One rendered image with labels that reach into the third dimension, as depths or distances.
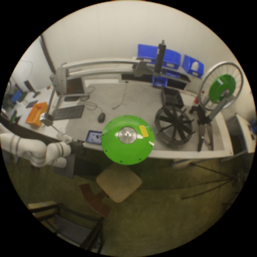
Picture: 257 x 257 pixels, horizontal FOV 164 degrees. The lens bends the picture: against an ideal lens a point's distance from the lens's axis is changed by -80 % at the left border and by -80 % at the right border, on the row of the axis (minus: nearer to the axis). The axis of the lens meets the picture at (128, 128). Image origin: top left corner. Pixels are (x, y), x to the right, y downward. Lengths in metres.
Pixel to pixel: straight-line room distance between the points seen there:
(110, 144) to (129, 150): 0.11
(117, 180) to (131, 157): 0.50
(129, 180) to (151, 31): 1.50
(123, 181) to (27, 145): 0.81
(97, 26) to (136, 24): 0.40
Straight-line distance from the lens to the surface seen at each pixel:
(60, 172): 0.91
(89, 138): 0.73
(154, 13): 1.13
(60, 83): 0.48
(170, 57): 1.15
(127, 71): 0.45
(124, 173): 0.91
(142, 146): 0.48
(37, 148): 0.36
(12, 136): 0.41
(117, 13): 1.15
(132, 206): 1.65
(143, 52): 1.10
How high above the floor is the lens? 1.53
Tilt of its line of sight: 62 degrees down
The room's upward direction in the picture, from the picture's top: 1 degrees clockwise
